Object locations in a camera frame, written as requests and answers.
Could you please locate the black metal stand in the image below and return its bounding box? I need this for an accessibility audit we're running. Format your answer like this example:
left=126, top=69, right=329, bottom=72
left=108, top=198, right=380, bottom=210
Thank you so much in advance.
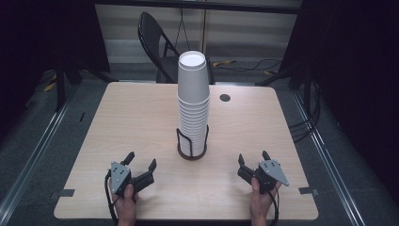
left=54, top=55, right=111, bottom=113

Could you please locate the thin black floor cable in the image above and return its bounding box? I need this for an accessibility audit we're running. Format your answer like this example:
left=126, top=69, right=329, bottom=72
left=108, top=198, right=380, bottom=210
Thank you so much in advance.
left=215, top=58, right=282, bottom=73

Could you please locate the person's right hand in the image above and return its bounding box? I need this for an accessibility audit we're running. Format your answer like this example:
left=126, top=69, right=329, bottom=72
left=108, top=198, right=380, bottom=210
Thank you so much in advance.
left=249, top=176, right=282, bottom=226

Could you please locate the black wire cup holder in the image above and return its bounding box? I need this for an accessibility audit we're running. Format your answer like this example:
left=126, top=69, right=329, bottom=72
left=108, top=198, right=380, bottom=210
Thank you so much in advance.
left=175, top=124, right=210, bottom=161

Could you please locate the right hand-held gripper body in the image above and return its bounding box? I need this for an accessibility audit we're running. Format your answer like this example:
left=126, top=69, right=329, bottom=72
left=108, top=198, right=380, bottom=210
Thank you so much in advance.
left=236, top=159, right=290, bottom=194

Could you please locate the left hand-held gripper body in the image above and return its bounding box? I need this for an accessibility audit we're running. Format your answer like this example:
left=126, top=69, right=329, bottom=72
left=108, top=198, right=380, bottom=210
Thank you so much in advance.
left=109, top=160, right=155, bottom=196

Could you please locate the metal floor rail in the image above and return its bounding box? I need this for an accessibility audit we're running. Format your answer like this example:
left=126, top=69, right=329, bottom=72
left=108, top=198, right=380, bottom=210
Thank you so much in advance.
left=291, top=89, right=367, bottom=226
left=0, top=99, right=72, bottom=218

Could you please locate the black folding chair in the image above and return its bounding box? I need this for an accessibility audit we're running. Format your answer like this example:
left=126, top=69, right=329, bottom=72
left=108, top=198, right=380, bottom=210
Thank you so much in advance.
left=137, top=11, right=216, bottom=85

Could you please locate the left hand-held gripper black cable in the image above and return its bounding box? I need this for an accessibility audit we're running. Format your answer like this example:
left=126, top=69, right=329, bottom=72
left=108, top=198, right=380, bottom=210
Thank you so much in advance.
left=104, top=170, right=120, bottom=226

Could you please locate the grey tape strip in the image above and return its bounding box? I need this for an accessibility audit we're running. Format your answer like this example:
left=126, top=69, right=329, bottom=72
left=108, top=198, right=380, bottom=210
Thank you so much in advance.
left=297, top=186, right=320, bottom=196
left=51, top=188, right=76, bottom=199

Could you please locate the person's left hand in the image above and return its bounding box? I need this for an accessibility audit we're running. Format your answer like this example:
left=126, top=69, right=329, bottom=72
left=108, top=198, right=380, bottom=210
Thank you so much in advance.
left=109, top=183, right=139, bottom=226

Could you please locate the bundle of black floor cables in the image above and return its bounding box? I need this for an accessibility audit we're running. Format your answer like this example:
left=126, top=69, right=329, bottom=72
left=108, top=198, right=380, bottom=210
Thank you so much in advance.
left=288, top=74, right=322, bottom=143

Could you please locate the hanging black cable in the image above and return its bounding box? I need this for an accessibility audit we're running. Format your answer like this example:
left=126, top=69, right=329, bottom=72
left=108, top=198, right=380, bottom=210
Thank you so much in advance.
left=174, top=8, right=191, bottom=51

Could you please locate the stack of white paper cups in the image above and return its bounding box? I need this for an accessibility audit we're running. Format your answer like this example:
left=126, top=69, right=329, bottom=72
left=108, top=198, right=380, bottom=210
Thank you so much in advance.
left=176, top=50, right=211, bottom=157

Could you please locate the hand-held gripper black cable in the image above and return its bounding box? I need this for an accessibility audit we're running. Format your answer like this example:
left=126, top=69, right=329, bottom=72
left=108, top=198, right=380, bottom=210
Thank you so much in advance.
left=266, top=188, right=280, bottom=226
left=104, top=170, right=120, bottom=226

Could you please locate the right hand-held gripper black cable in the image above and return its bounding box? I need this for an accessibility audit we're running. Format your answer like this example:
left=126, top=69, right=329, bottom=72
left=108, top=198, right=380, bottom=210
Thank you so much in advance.
left=266, top=188, right=280, bottom=226

